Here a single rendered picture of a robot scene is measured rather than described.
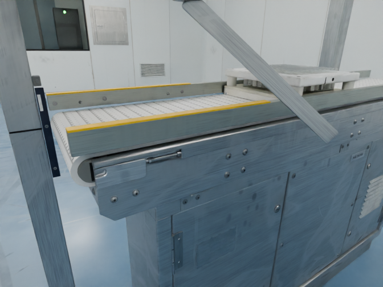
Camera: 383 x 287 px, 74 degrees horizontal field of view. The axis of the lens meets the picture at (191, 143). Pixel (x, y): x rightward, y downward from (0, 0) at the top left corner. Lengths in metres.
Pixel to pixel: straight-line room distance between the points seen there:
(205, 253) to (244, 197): 0.16
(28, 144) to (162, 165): 0.33
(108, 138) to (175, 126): 0.10
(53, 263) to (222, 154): 0.53
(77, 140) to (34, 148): 0.31
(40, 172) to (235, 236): 0.47
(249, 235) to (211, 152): 0.34
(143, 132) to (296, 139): 0.36
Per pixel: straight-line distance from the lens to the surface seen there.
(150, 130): 0.35
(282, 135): 0.55
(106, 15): 5.70
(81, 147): 0.33
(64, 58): 5.61
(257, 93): 0.66
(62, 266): 0.80
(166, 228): 0.51
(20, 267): 1.52
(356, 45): 3.88
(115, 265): 1.37
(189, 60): 6.32
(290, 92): 0.41
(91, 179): 0.37
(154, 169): 0.38
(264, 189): 0.67
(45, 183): 0.66
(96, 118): 0.52
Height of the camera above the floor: 0.96
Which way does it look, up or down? 21 degrees down
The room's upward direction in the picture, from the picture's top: 1 degrees clockwise
